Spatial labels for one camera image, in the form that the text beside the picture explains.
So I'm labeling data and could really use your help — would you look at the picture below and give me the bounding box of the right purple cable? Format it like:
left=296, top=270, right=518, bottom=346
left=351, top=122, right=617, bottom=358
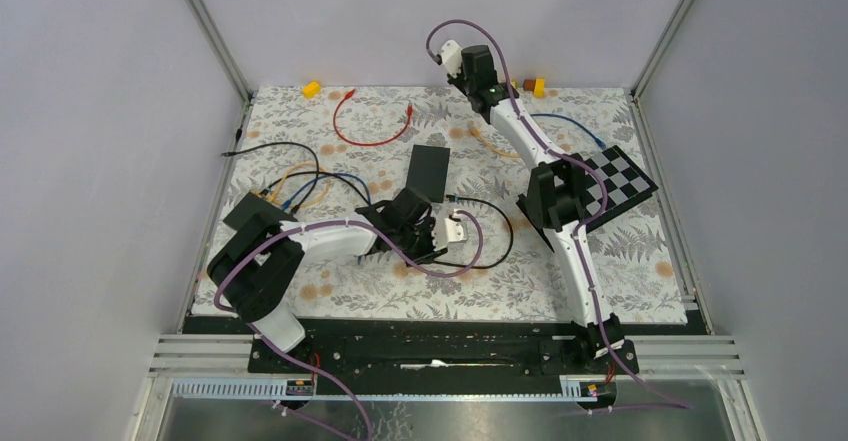
left=425, top=19, right=694, bottom=416

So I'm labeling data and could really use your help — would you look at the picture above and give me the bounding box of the red ethernet cable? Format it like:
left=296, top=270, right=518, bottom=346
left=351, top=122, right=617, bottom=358
left=332, top=89, right=415, bottom=148

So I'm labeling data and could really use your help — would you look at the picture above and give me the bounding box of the black network switch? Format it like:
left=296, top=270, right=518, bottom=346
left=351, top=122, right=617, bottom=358
left=406, top=145, right=451, bottom=203

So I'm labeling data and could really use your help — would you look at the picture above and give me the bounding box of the orange ethernet cable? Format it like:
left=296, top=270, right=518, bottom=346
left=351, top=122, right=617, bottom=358
left=261, top=161, right=333, bottom=209

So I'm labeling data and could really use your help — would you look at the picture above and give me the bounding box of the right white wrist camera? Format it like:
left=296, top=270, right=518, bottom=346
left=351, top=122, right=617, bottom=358
left=435, top=39, right=462, bottom=78

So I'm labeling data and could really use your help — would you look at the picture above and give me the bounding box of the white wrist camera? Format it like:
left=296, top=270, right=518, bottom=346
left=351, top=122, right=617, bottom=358
left=433, top=210, right=468, bottom=250
left=435, top=39, right=462, bottom=78

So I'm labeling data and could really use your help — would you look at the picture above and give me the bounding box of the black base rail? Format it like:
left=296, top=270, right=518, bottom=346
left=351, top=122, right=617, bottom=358
left=182, top=316, right=704, bottom=397

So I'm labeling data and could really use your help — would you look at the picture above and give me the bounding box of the yellow brown toy block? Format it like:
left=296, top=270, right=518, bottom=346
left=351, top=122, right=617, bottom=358
left=522, top=78, right=547, bottom=99

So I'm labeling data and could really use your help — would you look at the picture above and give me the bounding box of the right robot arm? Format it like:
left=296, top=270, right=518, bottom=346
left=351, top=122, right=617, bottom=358
left=436, top=40, right=624, bottom=373

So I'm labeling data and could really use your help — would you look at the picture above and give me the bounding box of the black ethernet cable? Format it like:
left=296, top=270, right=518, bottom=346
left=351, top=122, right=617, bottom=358
left=222, top=142, right=515, bottom=271

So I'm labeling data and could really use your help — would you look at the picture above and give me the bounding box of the yellow ethernet cable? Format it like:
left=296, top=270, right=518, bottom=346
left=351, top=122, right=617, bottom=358
left=468, top=125, right=525, bottom=160

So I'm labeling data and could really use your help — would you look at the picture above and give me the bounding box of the black white checkerboard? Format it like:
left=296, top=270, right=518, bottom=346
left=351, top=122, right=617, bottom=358
left=515, top=145, right=660, bottom=254

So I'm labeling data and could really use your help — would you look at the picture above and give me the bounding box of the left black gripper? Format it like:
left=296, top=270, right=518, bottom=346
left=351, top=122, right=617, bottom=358
left=396, top=217, right=448, bottom=268

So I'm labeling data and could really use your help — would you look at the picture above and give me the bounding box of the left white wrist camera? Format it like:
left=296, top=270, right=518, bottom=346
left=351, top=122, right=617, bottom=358
left=433, top=210, right=468, bottom=250

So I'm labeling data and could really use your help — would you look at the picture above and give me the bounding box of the floral patterned table mat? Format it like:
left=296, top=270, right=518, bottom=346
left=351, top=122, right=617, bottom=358
left=219, top=86, right=687, bottom=324

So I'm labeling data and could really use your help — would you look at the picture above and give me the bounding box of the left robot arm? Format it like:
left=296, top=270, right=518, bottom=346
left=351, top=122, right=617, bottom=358
left=206, top=188, right=464, bottom=372

